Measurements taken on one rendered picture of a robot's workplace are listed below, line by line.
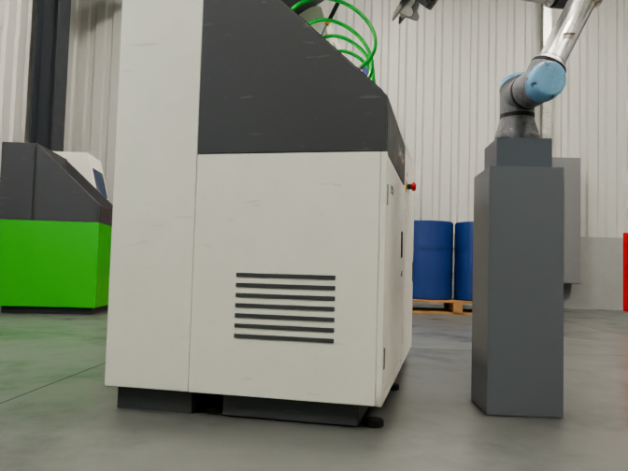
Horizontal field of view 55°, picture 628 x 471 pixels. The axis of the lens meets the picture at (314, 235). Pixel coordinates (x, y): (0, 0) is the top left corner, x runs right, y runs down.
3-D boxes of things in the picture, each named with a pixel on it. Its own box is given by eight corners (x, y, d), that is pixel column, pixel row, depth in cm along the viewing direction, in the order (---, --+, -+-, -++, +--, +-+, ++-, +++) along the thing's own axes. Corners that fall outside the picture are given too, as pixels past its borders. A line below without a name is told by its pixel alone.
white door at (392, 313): (384, 393, 170) (390, 153, 173) (377, 392, 170) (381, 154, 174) (402, 361, 233) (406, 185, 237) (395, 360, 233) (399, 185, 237)
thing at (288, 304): (380, 433, 167) (387, 150, 171) (186, 416, 179) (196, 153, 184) (400, 386, 235) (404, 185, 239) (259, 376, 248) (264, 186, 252)
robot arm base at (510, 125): (532, 148, 214) (532, 121, 215) (546, 138, 199) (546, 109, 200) (489, 148, 215) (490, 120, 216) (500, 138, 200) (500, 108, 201)
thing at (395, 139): (388, 153, 175) (389, 99, 176) (373, 153, 176) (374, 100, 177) (404, 184, 235) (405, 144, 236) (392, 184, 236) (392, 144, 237)
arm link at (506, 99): (523, 121, 215) (524, 83, 215) (545, 110, 201) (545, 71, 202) (492, 118, 213) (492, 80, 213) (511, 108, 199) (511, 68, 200)
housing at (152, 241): (187, 416, 180) (206, -71, 188) (101, 408, 186) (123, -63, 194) (299, 353, 316) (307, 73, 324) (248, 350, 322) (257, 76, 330)
